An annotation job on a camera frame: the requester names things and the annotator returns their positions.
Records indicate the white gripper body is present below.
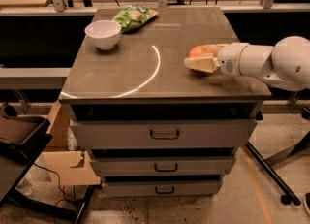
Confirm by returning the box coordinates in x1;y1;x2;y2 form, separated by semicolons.
218;43;249;77

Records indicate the orange fruit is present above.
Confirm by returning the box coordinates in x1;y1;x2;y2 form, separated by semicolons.
189;45;214;57

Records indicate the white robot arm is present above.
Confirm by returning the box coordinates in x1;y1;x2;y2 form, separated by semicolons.
184;36;310;91

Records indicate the white bowl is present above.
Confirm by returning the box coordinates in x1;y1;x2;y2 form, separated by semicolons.
84;20;121;50

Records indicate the top grey drawer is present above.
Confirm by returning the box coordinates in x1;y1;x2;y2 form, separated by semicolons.
71;119;256;149

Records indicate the grey drawer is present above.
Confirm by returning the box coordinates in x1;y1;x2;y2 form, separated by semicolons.
90;156;235;177
103;180;222;198
71;119;256;149

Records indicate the grey drawer cabinet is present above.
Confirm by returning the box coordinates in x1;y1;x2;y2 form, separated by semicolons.
59;7;271;184

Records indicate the green chip bag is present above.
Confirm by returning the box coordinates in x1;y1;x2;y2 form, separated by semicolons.
113;5;158;33

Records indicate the middle grey drawer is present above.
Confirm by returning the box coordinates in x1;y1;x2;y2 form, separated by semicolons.
90;156;235;177

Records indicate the black metal stand leg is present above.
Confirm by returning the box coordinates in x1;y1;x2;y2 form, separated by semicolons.
245;142;301;206

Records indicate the bottom grey drawer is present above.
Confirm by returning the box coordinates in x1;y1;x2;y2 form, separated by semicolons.
103;180;222;198

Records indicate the cardboard box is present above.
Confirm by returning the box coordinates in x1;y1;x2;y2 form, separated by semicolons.
43;101;101;186

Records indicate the black floor cable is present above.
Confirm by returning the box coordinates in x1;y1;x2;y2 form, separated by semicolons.
33;162;85;224

